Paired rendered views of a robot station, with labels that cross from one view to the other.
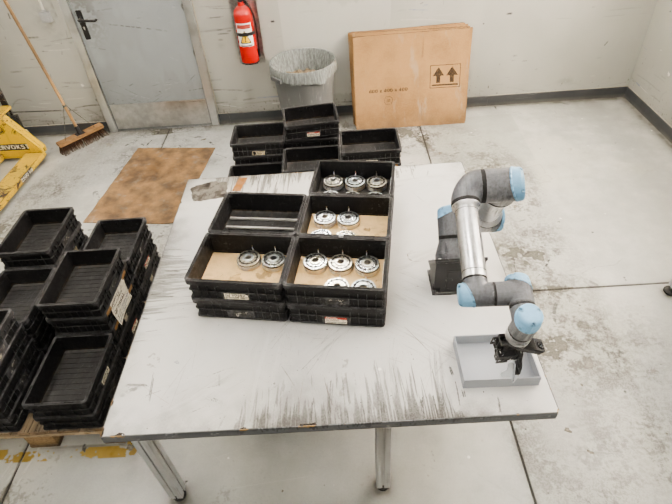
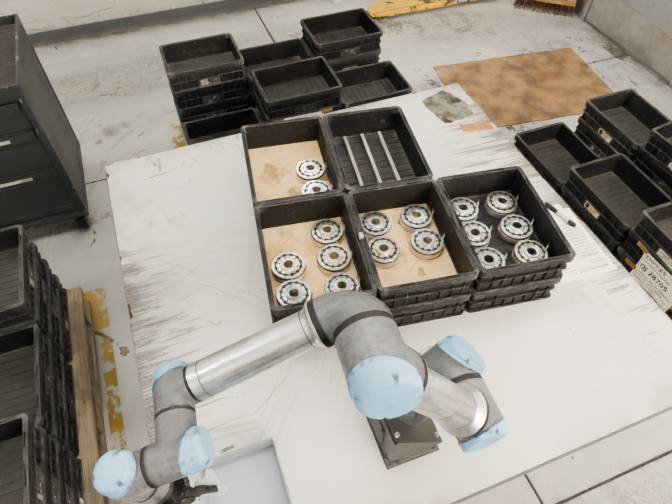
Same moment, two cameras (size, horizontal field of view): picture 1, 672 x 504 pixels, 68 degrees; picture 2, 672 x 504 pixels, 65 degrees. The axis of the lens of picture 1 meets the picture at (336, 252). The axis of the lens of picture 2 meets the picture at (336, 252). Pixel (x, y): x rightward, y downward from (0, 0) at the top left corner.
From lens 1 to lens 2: 1.48 m
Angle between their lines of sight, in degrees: 45
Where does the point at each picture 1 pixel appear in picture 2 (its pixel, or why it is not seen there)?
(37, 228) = (357, 30)
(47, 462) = not seen: hidden behind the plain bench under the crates
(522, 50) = not seen: outside the picture
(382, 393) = not seen: hidden behind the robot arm
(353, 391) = (177, 342)
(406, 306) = (326, 368)
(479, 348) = (273, 482)
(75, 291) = (291, 89)
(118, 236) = (388, 87)
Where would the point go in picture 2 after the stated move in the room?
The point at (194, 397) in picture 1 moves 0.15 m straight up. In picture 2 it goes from (151, 209) to (139, 179)
